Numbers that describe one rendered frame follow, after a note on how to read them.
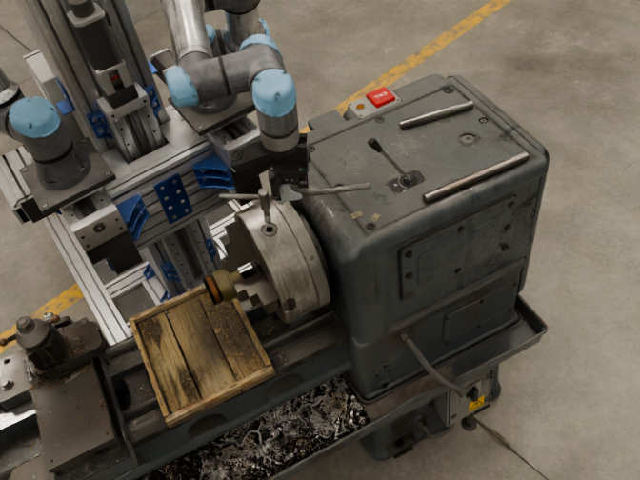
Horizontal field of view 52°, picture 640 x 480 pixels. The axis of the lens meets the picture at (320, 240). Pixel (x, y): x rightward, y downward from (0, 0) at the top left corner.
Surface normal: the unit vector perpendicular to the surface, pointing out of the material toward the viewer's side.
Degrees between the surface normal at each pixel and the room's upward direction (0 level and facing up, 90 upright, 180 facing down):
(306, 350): 0
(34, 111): 7
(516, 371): 0
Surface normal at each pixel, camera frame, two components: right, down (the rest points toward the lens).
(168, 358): -0.11, -0.65
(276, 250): 0.13, -0.21
